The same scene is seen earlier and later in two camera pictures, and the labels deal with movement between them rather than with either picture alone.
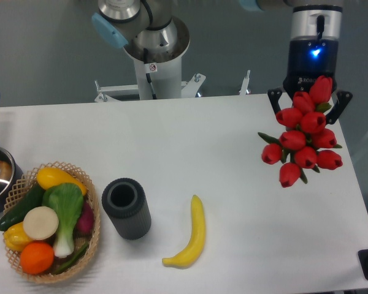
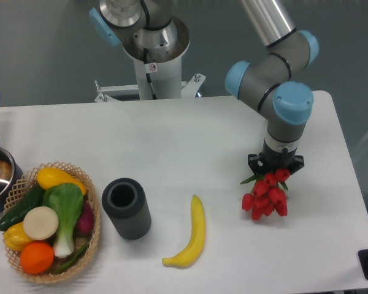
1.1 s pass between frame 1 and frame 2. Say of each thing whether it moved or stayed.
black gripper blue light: moved
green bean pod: stayed
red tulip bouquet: moved
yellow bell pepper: stayed
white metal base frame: stayed
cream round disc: stayed
